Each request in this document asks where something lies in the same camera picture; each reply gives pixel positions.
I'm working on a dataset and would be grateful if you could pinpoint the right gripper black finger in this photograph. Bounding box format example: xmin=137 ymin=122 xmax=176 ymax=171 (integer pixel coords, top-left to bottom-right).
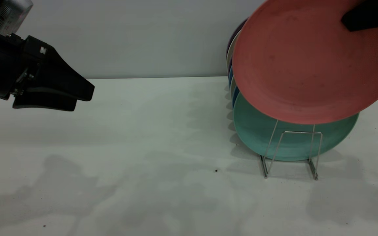
xmin=341 ymin=0 xmax=378 ymax=32

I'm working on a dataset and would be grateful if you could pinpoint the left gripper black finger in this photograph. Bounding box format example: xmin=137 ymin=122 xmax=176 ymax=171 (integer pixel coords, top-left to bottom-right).
xmin=13 ymin=88 xmax=78 ymax=112
xmin=31 ymin=49 xmax=95 ymax=101

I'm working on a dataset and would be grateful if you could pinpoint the pink round plate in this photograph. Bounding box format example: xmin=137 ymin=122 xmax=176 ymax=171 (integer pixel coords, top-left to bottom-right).
xmin=232 ymin=0 xmax=378 ymax=125

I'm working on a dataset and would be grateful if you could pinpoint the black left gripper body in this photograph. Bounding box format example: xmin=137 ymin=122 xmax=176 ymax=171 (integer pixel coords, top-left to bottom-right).
xmin=0 ymin=28 xmax=50 ymax=100

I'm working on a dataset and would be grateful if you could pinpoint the green round plate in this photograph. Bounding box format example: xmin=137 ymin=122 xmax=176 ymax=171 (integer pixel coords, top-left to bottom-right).
xmin=233 ymin=92 xmax=360 ymax=162

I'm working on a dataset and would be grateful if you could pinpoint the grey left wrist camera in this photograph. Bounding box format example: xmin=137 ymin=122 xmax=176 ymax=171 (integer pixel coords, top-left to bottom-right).
xmin=0 ymin=0 xmax=33 ymax=36

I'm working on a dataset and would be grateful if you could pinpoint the metal wire plate rack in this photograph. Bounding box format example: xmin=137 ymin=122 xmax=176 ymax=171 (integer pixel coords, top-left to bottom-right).
xmin=260 ymin=120 xmax=323 ymax=181

